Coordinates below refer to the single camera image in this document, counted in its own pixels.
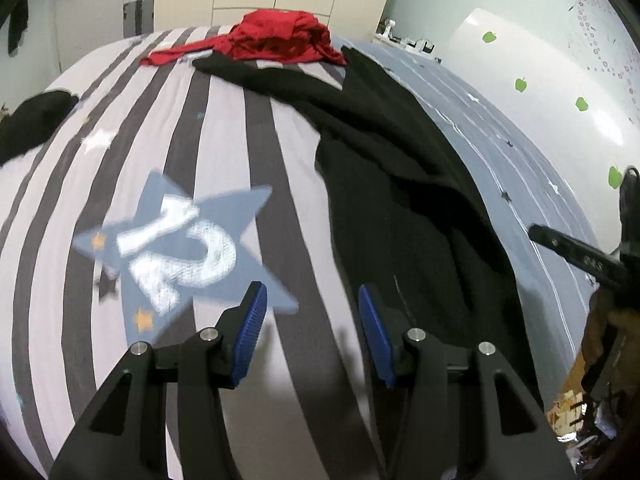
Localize cluttered bedside table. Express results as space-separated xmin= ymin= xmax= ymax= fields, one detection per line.
xmin=372 ymin=17 xmax=443 ymax=63

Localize red garment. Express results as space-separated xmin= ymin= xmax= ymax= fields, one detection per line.
xmin=139 ymin=9 xmax=348 ymax=68

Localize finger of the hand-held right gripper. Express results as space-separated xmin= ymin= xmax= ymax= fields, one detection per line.
xmin=529 ymin=224 xmax=632 ymax=292

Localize white headboard green apple stickers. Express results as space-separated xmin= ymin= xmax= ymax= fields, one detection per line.
xmin=445 ymin=7 xmax=640 ymax=241

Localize striped star print blanket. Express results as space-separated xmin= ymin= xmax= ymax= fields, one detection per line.
xmin=0 ymin=25 xmax=621 ymax=480

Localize small black cloth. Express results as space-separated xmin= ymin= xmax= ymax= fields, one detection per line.
xmin=0 ymin=89 xmax=80 ymax=166

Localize white door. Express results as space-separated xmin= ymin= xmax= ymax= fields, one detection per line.
xmin=52 ymin=0 xmax=128 ymax=66

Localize black garment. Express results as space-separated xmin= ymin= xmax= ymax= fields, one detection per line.
xmin=192 ymin=45 xmax=523 ymax=356

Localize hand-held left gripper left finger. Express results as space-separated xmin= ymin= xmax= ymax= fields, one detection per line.
xmin=47 ymin=280 xmax=268 ymax=480

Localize floor clutter pile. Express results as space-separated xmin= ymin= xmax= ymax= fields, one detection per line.
xmin=547 ymin=385 xmax=626 ymax=461

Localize dark cloth hanging on wall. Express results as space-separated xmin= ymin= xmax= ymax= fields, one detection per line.
xmin=7 ymin=0 xmax=30 ymax=56

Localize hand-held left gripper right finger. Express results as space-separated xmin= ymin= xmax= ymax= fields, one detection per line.
xmin=357 ymin=284 xmax=576 ymax=480

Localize person's right hand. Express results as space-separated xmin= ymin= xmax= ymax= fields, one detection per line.
xmin=580 ymin=292 xmax=640 ymax=393

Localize grey suitcase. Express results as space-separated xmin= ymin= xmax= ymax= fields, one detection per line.
xmin=122 ymin=0 xmax=157 ymax=37

